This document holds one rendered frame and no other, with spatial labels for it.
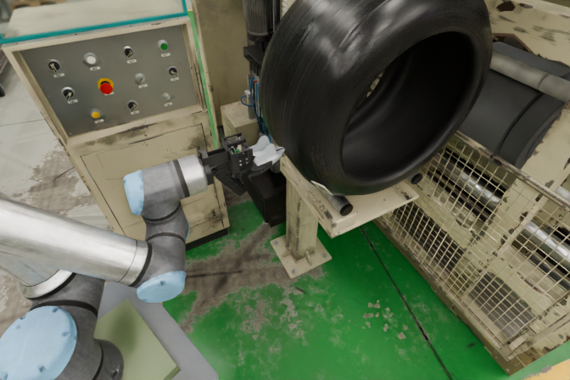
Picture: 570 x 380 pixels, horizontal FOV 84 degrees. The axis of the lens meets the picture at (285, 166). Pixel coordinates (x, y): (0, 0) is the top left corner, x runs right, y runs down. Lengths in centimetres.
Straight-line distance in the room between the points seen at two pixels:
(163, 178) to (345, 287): 134
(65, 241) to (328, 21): 63
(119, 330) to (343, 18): 104
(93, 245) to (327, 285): 138
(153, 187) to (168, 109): 74
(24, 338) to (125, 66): 86
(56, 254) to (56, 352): 29
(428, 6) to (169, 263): 72
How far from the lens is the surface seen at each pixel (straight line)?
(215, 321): 179
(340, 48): 66
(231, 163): 74
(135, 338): 114
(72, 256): 67
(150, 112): 141
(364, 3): 70
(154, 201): 73
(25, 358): 93
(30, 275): 96
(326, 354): 172
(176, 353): 113
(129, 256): 69
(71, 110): 139
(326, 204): 102
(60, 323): 92
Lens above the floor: 164
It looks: 43 degrees down
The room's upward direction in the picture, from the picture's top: straight up
